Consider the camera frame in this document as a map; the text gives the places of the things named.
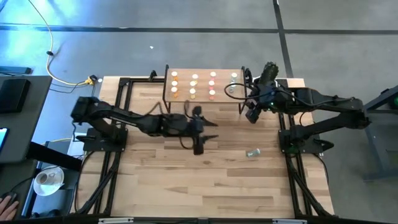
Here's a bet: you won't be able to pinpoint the pale yellow floor cable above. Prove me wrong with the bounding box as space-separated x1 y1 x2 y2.
27 0 96 87

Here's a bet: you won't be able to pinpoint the wooden shelf black metal legs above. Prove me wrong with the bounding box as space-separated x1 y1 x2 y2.
162 64 249 115

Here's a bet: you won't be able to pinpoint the white cup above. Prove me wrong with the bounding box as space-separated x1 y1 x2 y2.
36 172 49 186

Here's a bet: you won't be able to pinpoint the black rectangular device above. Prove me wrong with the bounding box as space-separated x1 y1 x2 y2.
0 78 32 114

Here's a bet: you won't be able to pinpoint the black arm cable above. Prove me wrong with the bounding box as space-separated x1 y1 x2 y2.
223 82 355 108
146 99 195 151

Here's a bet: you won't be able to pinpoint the grey desk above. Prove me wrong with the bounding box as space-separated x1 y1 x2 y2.
0 75 53 165

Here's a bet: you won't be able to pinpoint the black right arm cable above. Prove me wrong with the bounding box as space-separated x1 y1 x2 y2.
223 82 355 108

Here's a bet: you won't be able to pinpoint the clear glass bowl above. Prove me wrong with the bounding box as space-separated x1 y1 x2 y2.
32 165 65 197

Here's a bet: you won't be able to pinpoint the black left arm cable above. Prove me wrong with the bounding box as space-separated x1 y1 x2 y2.
146 99 195 151

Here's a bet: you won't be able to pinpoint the person's hand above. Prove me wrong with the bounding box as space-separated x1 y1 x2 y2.
0 195 19 221

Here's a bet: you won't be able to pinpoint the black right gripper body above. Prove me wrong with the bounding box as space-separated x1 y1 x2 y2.
253 81 295 112

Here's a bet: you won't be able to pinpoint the black computer mouse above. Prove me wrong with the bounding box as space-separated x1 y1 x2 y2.
1 191 19 203

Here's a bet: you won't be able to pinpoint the black flat bar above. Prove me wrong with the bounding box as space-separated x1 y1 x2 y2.
0 65 32 75

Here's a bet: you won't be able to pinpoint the black aluminium table frame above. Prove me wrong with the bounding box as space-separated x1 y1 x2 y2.
73 76 336 224

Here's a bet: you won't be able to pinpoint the phone with blue screen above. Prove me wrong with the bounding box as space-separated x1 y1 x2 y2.
0 127 9 154

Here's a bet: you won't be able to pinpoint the grey bin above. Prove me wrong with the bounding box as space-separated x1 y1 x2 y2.
29 167 80 218

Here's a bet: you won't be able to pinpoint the black desk beam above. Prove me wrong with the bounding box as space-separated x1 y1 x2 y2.
27 141 83 172

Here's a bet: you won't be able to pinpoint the grey metal cart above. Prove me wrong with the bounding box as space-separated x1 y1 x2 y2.
357 84 398 183

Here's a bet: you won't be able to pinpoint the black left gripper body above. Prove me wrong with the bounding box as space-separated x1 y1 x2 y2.
185 105 206 156

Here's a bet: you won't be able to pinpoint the white box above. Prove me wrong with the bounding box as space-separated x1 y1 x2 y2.
67 132 87 156

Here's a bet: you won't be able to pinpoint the silver metal bracket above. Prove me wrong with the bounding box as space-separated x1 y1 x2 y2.
272 218 308 224
98 217 134 224

